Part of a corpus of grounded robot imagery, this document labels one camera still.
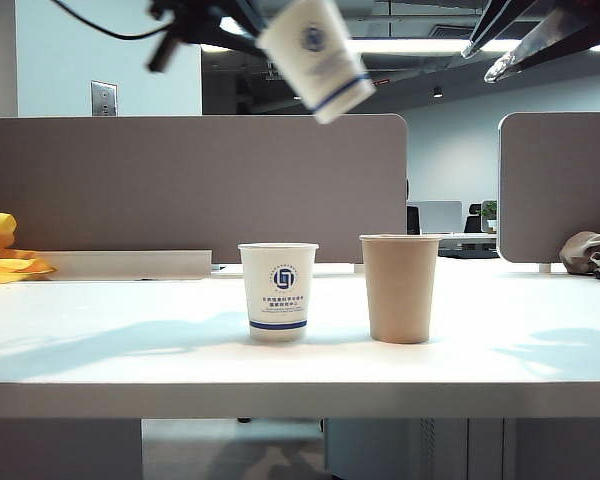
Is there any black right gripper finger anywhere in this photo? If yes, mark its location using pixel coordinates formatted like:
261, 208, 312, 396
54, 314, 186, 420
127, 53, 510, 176
483, 0, 600, 84
461, 0, 556, 60

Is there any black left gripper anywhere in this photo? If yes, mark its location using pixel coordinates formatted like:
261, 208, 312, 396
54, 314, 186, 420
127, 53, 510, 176
147, 0, 282, 74

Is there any white paper cup blue logo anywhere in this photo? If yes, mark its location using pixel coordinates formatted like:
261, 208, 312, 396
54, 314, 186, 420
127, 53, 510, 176
237, 242, 321, 344
255, 0, 376, 125

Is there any long ceiling light strip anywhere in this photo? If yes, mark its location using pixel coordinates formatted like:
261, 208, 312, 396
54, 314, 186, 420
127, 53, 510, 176
200, 38, 600, 55

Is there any narrow grey desk partition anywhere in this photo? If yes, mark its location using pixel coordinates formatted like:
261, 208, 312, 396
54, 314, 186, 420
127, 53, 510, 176
497, 111, 600, 265

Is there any wide grey desk partition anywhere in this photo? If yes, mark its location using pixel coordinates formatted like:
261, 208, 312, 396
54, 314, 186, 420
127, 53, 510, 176
0, 114, 410, 265

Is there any small green potted plant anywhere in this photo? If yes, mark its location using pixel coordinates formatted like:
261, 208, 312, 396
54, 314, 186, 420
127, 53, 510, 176
481, 199, 499, 234

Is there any black office chair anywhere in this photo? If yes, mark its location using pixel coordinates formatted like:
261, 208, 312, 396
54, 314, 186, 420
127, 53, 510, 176
464, 202, 483, 233

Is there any white background desk screen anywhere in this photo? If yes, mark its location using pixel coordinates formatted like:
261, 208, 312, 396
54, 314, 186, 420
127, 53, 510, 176
408, 200, 464, 235

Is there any white background desk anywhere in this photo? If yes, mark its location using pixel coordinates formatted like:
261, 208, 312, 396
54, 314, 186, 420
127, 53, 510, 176
438, 231, 500, 259

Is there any plain brown paper cup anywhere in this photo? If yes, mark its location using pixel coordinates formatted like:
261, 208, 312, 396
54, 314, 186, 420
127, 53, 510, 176
358, 233, 443, 345

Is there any yellow crumpled cloth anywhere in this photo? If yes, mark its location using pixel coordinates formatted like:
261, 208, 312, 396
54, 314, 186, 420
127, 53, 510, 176
0, 211, 59, 285

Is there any grey desk side panel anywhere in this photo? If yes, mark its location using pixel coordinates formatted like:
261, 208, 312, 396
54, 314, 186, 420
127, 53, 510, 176
0, 417, 145, 480
504, 417, 600, 480

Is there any grey under-desk cabinet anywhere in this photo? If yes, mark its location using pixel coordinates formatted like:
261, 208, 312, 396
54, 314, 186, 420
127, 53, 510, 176
323, 417, 506, 480

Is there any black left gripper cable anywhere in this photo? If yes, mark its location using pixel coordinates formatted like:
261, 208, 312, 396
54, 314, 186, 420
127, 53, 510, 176
49, 0, 174, 41

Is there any metal wall switch plate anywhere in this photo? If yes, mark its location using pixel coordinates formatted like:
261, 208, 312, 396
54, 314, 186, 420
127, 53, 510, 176
90, 80, 119, 118

